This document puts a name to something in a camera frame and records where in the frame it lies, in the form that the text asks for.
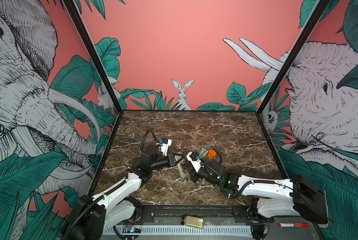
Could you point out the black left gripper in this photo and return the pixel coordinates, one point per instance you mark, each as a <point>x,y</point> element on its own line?
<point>172,161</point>

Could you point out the black frame post right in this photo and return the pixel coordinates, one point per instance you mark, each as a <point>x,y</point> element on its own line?
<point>312,21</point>

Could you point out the green owl puzzle piece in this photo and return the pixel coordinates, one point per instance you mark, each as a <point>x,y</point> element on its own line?
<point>203,153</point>

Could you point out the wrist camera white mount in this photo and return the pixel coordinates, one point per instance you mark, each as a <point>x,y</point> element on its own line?
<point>163,146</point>
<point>195,160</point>

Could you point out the white slotted cable duct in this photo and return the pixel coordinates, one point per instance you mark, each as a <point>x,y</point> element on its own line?
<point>149,230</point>

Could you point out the orange toy brick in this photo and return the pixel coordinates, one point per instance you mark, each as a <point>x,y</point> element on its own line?
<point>211,154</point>

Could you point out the black frame post left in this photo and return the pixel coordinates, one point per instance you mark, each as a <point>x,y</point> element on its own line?
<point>90,47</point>

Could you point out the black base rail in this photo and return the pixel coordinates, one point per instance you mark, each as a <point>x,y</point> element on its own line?
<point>240,213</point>

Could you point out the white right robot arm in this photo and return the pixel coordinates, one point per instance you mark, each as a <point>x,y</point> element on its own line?
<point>297,196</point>

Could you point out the red marker pen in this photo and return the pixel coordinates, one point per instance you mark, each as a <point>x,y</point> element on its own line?
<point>294,225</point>

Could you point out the black frame post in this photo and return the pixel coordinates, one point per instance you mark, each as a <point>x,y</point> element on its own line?
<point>312,21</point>
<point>90,47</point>

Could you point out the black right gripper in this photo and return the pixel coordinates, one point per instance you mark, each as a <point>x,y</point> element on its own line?
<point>194,174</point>

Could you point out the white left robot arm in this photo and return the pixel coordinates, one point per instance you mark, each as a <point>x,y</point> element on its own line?
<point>92,216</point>

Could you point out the grey remote control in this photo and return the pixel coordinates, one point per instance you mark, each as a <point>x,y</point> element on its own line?
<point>182,171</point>

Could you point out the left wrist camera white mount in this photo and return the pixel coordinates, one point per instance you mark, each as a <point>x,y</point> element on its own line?
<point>163,146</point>

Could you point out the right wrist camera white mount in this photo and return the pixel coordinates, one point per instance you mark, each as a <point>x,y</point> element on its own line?
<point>195,160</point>

